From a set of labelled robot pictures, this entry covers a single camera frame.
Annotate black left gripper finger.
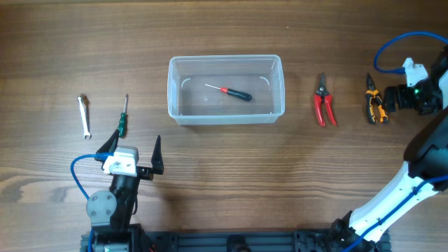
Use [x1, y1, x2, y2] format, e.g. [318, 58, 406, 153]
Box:
[94, 129, 120, 162]
[150, 135, 164, 175]

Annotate orange black needle-nose pliers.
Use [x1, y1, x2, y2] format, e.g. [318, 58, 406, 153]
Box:
[365, 73, 389, 124]

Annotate red handled cutters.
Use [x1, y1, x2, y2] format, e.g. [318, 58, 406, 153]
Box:
[314, 72, 337, 127]

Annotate black red screwdriver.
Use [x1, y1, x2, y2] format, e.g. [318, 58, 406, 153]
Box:
[206, 84, 252, 102]

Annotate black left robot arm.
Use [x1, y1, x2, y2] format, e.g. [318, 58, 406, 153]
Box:
[80, 130, 164, 252]

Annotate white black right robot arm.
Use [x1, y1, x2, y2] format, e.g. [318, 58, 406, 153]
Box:
[323, 47, 447, 251]

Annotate clear plastic container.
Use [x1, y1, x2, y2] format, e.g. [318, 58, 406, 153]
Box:
[167, 55, 286, 125]

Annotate small silver wrench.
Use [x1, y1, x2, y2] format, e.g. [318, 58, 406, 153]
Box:
[77, 95, 92, 139]

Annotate blue left camera cable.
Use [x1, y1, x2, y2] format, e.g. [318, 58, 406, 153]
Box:
[70, 152, 113, 252]

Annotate green handled screwdriver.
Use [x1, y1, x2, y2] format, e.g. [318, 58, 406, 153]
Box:
[118, 94, 129, 138]

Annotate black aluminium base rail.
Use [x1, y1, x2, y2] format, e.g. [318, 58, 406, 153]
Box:
[80, 229, 391, 252]

